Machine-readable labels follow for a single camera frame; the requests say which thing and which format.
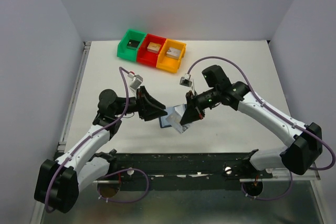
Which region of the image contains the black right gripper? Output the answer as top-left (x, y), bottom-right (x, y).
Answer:
top-left (181, 87), bottom-right (220, 125)

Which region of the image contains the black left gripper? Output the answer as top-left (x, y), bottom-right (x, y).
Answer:
top-left (113, 86), bottom-right (168, 121)

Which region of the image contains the blue leather card holder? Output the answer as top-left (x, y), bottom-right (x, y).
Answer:
top-left (159, 104), bottom-right (191, 134)

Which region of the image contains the silver credit card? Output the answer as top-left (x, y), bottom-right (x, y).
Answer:
top-left (166, 111), bottom-right (190, 134)

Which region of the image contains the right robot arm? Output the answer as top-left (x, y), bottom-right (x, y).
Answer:
top-left (180, 65), bottom-right (322, 178)

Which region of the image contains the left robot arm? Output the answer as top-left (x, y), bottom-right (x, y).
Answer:
top-left (34, 86), bottom-right (167, 213)

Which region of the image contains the yellow plastic bin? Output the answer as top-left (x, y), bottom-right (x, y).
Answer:
top-left (155, 39), bottom-right (186, 73)

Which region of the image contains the red plastic bin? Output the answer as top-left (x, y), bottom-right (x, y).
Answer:
top-left (136, 34), bottom-right (166, 68)

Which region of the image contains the wooden block in red bin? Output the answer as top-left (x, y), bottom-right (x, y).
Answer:
top-left (147, 42), bottom-right (161, 54)

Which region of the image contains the grey block in yellow bin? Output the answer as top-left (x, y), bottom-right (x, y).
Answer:
top-left (166, 47), bottom-right (181, 59)

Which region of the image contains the green plastic bin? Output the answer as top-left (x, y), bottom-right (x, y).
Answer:
top-left (117, 29), bottom-right (147, 62)

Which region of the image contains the black block in green bin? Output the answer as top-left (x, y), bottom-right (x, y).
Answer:
top-left (127, 39), bottom-right (140, 50)

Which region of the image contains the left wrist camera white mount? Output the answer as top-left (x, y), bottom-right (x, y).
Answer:
top-left (128, 71), bottom-right (143, 95)

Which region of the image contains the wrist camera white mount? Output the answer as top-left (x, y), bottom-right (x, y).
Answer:
top-left (180, 73), bottom-right (197, 95)
top-left (128, 71), bottom-right (143, 95)

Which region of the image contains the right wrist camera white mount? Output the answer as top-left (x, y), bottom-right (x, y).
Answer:
top-left (180, 73), bottom-right (197, 95)

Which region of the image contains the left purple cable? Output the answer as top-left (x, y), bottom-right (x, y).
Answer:
top-left (44, 67), bottom-right (137, 214)

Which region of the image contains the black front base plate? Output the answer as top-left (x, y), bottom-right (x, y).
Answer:
top-left (94, 150), bottom-right (275, 191)

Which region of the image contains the aluminium table edge rail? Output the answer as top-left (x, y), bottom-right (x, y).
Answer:
top-left (57, 41), bottom-right (92, 153)

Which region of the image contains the aluminium front extrusion rail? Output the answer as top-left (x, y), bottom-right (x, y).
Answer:
top-left (266, 168), bottom-right (320, 181)

